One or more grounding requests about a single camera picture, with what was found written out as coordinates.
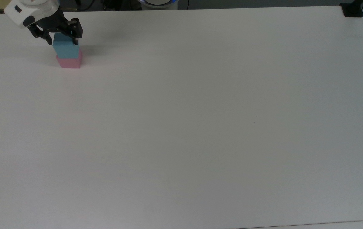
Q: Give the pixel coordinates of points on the blue foam cube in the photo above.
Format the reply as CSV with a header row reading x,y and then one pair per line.
x,y
64,47

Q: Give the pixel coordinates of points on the pink foam cube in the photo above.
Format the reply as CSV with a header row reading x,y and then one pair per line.
x,y
69,63

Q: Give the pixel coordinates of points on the black corner mount base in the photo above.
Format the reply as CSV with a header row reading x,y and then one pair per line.
x,y
353,10

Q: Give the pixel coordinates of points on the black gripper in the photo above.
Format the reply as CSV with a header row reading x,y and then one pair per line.
x,y
54,22

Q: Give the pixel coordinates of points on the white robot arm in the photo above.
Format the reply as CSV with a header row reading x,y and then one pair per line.
x,y
22,14

